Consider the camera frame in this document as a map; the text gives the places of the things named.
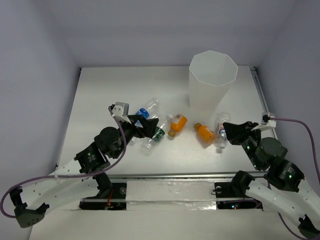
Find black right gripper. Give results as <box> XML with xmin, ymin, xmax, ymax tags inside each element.
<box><xmin>222</xmin><ymin>119</ymin><xmax>262</xmax><ymax>169</ymax></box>

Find clear bottle red blue label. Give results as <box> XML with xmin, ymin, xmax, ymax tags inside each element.
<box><xmin>215</xmin><ymin>112</ymin><xmax>231</xmax><ymax>150</ymax></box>

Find orange bottle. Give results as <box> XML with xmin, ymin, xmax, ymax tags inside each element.
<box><xmin>194</xmin><ymin>122</ymin><xmax>218</xmax><ymax>145</ymax></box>
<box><xmin>168</xmin><ymin>114</ymin><xmax>188</xmax><ymax>138</ymax></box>

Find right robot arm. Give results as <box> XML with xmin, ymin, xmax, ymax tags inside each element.
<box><xmin>216</xmin><ymin>117</ymin><xmax>320</xmax><ymax>240</ymax></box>

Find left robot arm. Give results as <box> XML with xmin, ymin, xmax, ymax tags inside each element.
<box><xmin>5</xmin><ymin>114</ymin><xmax>159</xmax><ymax>229</ymax></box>

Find white octagonal plastic bin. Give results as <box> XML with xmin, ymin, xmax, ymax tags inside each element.
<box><xmin>188</xmin><ymin>50</ymin><xmax>238</xmax><ymax>115</ymax></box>

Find clear bottle green label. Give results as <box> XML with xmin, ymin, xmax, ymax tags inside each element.
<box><xmin>140</xmin><ymin>114</ymin><xmax>174</xmax><ymax>156</ymax></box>

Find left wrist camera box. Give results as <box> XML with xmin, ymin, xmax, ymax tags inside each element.
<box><xmin>108</xmin><ymin>102</ymin><xmax>130</xmax><ymax>118</ymax></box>

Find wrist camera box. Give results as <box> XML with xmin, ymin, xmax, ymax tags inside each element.
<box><xmin>251</xmin><ymin>112</ymin><xmax>277</xmax><ymax>132</ymax></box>
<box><xmin>108</xmin><ymin>102</ymin><xmax>130</xmax><ymax>118</ymax></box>

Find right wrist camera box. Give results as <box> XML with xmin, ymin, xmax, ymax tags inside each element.
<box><xmin>251</xmin><ymin>112</ymin><xmax>277</xmax><ymax>132</ymax></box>

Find aluminium front rail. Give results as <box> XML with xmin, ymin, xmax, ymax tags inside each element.
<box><xmin>51</xmin><ymin>163</ymin><xmax>270</xmax><ymax>180</ymax></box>

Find aluminium rail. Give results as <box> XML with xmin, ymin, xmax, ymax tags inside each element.
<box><xmin>251</xmin><ymin>65</ymin><xmax>286</xmax><ymax>166</ymax></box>
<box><xmin>51</xmin><ymin>163</ymin><xmax>270</xmax><ymax>180</ymax></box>

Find aluminium right side rail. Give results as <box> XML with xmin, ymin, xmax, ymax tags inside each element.
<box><xmin>251</xmin><ymin>65</ymin><xmax>286</xmax><ymax>166</ymax></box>

